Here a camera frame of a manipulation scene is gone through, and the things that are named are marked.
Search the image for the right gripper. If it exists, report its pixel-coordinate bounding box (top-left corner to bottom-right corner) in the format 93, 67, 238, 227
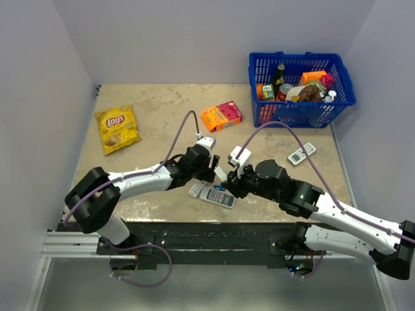
222, 161, 281, 202

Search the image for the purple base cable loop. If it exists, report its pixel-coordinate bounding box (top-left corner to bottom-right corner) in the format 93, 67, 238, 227
109, 242, 173, 288

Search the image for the white long remote control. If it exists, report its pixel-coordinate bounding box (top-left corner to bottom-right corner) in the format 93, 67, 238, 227
188, 181, 207, 198

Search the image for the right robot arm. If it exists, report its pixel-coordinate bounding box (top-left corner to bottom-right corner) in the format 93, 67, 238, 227
223, 159, 414, 280

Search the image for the black table front rail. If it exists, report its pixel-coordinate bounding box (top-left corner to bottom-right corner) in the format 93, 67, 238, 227
58, 221, 361, 270

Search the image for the yellow Lays chips bag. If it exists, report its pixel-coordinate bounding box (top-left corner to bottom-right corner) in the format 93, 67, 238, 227
95, 104, 141, 156

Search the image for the orange pink box in basket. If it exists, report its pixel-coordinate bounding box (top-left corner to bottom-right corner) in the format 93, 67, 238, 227
298, 71, 334, 93

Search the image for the white bottle cap item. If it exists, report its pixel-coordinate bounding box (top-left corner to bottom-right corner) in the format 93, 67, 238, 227
324, 90, 337, 103

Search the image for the green yellow carton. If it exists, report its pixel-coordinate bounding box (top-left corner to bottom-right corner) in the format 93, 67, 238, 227
261, 84, 276, 101

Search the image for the white battery cover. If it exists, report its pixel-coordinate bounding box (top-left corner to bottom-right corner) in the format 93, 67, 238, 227
214, 167, 227, 182

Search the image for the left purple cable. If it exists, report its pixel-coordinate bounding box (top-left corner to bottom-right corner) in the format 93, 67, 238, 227
63, 109, 204, 227

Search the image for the orange pink sponge box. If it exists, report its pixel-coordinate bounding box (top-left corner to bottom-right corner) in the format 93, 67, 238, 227
200, 100, 243, 132

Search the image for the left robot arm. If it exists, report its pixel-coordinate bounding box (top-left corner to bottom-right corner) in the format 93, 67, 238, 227
64, 144, 220, 254

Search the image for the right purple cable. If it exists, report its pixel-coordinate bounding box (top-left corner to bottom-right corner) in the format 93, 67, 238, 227
236, 121, 415, 279

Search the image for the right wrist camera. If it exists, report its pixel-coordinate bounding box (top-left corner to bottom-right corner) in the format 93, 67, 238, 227
228, 146, 252, 177

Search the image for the aluminium frame rail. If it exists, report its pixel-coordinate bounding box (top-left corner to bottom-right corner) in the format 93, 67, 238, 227
41, 231, 99, 258

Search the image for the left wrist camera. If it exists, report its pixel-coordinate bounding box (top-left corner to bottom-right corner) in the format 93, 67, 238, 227
196, 132, 217, 152

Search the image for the blue plastic basket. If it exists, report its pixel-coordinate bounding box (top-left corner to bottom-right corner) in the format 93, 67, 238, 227
248, 52, 356, 128

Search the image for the small white remote control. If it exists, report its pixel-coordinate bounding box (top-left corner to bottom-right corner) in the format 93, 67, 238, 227
287, 143, 317, 166

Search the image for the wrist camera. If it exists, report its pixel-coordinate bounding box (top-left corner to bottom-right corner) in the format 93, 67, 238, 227
228, 146, 252, 177
196, 132, 217, 152

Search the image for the grey-faced remote control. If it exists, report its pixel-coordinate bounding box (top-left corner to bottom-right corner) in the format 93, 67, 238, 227
199, 187, 235, 209

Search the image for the dark glass bottle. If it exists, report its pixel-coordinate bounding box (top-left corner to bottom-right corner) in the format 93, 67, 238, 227
270, 63, 285, 97

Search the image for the brown snack packet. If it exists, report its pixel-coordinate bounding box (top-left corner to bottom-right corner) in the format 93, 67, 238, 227
285, 84, 324, 102

